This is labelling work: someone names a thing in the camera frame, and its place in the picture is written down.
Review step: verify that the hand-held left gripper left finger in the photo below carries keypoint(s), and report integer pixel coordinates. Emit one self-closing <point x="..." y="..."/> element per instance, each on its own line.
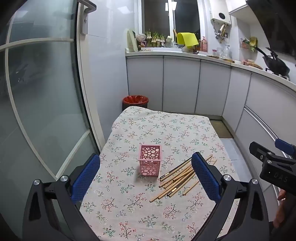
<point x="85" y="178"/>

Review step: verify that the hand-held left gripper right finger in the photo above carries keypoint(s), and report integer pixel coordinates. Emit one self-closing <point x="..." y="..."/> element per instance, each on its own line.
<point x="205" y="178"/>

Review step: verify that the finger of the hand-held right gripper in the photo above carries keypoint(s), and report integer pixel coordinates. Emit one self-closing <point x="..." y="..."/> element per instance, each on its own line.
<point x="257" y="149"/>
<point x="283" y="144"/>

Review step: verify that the bunch of wooden chopsticks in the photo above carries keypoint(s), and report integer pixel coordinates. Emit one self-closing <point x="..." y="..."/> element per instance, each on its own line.
<point x="178" y="179"/>

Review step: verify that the pink perforated utensil basket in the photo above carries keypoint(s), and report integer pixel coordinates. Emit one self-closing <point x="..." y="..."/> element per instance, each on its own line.
<point x="150" y="166"/>

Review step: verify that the person's right forearm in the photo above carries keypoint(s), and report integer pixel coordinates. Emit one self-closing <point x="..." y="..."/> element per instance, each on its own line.
<point x="291" y="220"/>

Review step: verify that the person's right hand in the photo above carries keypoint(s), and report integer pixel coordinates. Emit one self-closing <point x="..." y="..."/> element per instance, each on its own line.
<point x="281" y="195"/>

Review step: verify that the gas stove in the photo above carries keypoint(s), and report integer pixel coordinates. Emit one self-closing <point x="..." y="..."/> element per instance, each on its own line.
<point x="281" y="76"/>

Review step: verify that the floral tablecloth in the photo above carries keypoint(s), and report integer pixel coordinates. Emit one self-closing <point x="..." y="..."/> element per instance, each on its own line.
<point x="138" y="129"/>

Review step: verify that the black wok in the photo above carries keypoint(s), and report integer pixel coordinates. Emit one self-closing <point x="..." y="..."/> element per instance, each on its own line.
<point x="276" y="64"/>

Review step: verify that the frosted glass door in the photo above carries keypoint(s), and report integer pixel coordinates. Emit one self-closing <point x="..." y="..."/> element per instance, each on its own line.
<point x="46" y="104"/>

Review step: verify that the plate of food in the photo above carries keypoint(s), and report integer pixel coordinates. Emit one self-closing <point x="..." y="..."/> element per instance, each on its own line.
<point x="252" y="64"/>

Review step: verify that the black bin with red bag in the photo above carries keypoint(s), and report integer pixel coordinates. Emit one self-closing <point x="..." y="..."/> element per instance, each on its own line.
<point x="135" y="100"/>

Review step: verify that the yellow shallow dish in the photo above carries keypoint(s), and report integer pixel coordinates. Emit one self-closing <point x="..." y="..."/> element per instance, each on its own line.
<point x="228" y="60"/>

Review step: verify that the clear glass bottle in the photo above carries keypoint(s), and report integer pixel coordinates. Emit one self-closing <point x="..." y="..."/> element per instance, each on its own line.
<point x="227" y="52"/>

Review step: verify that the yellow food bag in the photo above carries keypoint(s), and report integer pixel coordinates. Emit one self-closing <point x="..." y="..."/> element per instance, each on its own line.
<point x="253" y="44"/>

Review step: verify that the green white food packet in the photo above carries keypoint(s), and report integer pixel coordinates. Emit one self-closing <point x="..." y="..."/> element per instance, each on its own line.
<point x="245" y="44"/>

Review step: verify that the pink pump bottle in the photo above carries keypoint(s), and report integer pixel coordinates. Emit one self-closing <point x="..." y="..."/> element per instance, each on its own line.
<point x="204" y="45"/>

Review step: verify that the black range hood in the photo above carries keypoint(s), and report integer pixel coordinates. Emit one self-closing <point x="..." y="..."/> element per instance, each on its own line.
<point x="277" y="23"/>

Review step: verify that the white kitchen countertop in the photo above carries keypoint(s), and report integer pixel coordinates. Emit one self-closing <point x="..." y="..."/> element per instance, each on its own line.
<point x="175" y="53"/>

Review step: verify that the yellow cloth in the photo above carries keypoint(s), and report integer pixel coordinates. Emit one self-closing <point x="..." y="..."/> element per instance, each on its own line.
<point x="187" y="39"/>

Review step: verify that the white water heater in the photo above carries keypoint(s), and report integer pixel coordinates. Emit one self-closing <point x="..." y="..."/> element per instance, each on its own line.
<point x="222" y="17"/>

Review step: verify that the pale plastic cutting board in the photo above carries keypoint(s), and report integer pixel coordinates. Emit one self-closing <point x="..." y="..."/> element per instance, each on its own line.
<point x="131" y="40"/>

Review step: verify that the sprouting garlic bulbs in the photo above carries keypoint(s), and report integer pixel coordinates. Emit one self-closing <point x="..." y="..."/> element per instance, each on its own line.
<point x="155" y="40"/>

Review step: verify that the crumpled plastic bag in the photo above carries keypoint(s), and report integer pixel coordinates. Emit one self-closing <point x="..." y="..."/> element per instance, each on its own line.
<point x="141" y="37"/>

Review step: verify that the kitchen window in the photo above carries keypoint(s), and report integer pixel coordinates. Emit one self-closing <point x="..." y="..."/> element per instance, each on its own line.
<point x="159" y="18"/>

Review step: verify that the white wall cabinet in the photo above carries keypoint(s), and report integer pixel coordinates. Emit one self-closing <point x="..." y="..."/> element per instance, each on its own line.
<point x="238" y="7"/>

